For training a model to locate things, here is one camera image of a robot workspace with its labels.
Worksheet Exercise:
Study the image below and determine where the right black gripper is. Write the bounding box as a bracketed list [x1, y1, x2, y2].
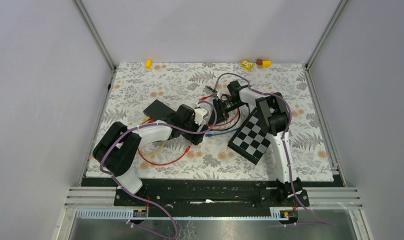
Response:
[208, 98, 246, 127]

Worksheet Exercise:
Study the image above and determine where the black ethernet cable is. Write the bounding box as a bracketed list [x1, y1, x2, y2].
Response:
[204, 85, 253, 133]

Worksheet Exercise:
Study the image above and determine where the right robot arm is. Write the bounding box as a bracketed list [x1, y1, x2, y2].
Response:
[209, 81, 303, 206]

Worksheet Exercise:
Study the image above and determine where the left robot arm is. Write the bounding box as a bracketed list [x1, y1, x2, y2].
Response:
[92, 100, 208, 206]

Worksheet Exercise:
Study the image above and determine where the black router box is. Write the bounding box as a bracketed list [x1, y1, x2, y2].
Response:
[143, 99, 175, 121]

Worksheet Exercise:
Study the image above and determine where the checkered chess board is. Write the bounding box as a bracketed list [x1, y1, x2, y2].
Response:
[227, 108, 271, 165]

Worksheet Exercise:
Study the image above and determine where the yellow patterned cube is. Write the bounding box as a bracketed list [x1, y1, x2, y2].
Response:
[240, 59, 255, 71]

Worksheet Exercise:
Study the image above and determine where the yellow block right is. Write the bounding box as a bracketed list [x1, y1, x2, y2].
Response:
[261, 60, 272, 68]

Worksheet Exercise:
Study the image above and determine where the yellow block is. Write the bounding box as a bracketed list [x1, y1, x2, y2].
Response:
[261, 60, 272, 68]
[144, 59, 153, 70]

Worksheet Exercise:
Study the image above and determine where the yellow block left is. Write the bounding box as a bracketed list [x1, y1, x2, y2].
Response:
[144, 59, 153, 70]

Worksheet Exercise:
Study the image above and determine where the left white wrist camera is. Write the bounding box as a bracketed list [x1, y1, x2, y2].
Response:
[194, 107, 209, 126]

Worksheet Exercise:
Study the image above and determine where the yellow ethernet cable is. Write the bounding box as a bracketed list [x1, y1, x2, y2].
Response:
[140, 116, 168, 158]

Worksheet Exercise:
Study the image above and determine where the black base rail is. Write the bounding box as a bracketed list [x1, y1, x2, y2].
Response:
[81, 178, 344, 219]

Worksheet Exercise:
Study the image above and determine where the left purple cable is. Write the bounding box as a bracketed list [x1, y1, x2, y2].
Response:
[99, 100, 219, 240]

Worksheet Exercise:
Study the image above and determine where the purple cable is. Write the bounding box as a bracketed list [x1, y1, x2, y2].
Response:
[99, 100, 219, 240]
[213, 72, 337, 228]

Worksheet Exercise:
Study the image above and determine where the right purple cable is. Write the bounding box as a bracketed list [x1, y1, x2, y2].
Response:
[213, 72, 337, 228]

